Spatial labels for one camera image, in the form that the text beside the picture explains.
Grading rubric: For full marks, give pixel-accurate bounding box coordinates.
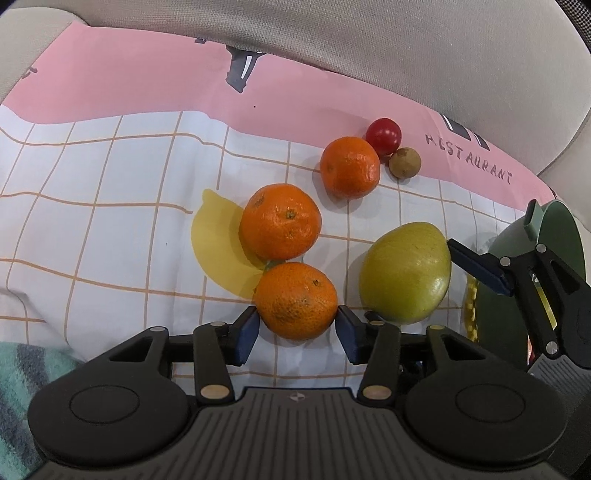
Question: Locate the beige fabric sofa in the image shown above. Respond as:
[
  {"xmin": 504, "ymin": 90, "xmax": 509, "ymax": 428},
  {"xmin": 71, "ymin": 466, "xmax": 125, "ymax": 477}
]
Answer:
[{"xmin": 0, "ymin": 0, "xmax": 591, "ymax": 480}]

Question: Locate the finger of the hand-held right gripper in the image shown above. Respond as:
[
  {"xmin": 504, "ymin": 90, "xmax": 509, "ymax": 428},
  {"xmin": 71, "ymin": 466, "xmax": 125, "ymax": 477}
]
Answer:
[{"xmin": 447, "ymin": 239, "xmax": 591, "ymax": 361}]

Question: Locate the red cherry tomato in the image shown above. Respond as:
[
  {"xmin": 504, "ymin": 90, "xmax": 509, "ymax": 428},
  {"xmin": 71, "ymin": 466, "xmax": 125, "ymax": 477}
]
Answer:
[{"xmin": 366, "ymin": 117, "xmax": 402, "ymax": 156}]

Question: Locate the green colander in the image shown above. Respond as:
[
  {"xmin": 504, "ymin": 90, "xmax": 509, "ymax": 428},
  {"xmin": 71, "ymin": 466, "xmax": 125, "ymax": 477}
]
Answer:
[{"xmin": 465, "ymin": 199, "xmax": 587, "ymax": 370}]

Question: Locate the pink checked printed cloth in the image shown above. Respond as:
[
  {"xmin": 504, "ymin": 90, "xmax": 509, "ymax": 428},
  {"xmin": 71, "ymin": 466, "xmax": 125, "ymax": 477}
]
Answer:
[{"xmin": 0, "ymin": 21, "xmax": 559, "ymax": 402}]

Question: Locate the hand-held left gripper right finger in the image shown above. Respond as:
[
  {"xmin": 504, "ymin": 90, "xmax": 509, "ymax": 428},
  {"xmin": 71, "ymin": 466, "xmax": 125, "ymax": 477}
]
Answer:
[{"xmin": 335, "ymin": 305, "xmax": 499, "ymax": 403}]

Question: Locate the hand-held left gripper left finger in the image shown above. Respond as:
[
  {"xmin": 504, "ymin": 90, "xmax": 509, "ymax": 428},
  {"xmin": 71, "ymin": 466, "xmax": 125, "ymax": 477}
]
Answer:
[{"xmin": 95, "ymin": 305, "xmax": 262, "ymax": 403}]

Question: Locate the orange mandarin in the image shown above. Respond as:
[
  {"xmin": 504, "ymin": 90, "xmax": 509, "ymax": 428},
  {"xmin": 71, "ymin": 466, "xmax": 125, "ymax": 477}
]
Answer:
[
  {"xmin": 320, "ymin": 136, "xmax": 382, "ymax": 200},
  {"xmin": 239, "ymin": 183, "xmax": 322, "ymax": 261},
  {"xmin": 254, "ymin": 261, "xmax": 339, "ymax": 342}
]

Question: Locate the small brown kiwi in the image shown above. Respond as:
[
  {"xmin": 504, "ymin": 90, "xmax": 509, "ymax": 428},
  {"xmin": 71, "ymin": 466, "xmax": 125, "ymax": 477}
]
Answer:
[{"xmin": 388, "ymin": 147, "xmax": 422, "ymax": 178}]

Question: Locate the teal striped blanket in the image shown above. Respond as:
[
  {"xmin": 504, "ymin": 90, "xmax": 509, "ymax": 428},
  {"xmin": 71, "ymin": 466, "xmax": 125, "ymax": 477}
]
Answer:
[{"xmin": 0, "ymin": 342, "xmax": 86, "ymax": 480}]

